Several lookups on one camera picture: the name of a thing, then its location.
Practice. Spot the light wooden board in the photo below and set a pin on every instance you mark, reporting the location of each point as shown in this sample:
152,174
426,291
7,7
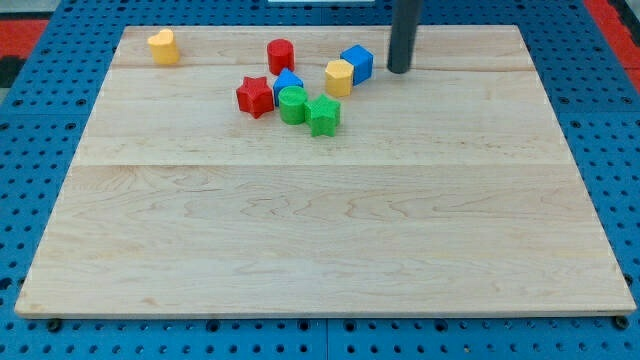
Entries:
448,191

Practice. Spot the green cylinder block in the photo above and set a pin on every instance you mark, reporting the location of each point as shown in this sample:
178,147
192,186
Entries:
291,103

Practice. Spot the blue cube block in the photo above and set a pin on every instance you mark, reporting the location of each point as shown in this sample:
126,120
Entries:
362,60

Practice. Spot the red cylinder block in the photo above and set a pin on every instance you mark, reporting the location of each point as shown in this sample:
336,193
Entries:
280,55

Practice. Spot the yellow heart block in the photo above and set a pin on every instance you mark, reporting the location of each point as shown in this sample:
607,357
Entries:
163,47

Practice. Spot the blue perforated base panel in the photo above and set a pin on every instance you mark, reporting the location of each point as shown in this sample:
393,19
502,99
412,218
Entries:
49,103

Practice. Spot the red star block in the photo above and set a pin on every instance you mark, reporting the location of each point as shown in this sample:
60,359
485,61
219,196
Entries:
255,96

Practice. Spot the green star block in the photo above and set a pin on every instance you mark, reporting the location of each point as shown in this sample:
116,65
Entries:
322,116

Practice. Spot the blue pentagon block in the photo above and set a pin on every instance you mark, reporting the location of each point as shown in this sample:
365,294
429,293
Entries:
285,79

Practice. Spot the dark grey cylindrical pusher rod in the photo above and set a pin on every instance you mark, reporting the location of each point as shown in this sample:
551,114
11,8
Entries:
406,17

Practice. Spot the yellow hexagon block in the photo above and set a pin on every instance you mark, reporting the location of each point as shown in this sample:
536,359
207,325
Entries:
339,78

